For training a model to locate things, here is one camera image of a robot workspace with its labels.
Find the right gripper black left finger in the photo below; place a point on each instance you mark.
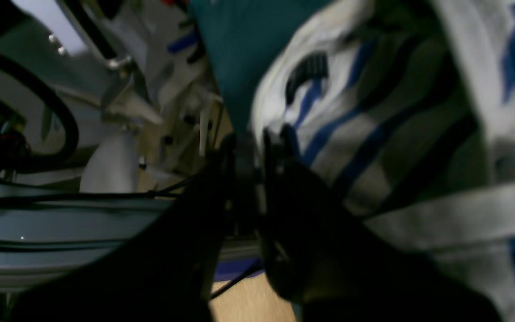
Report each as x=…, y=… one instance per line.
x=164, y=274

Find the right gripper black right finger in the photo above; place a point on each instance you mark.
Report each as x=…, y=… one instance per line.
x=321, y=257

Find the blue white striped T-shirt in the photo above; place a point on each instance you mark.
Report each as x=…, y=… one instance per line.
x=406, y=109

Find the teal table cloth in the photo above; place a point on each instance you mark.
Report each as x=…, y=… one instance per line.
x=242, y=38

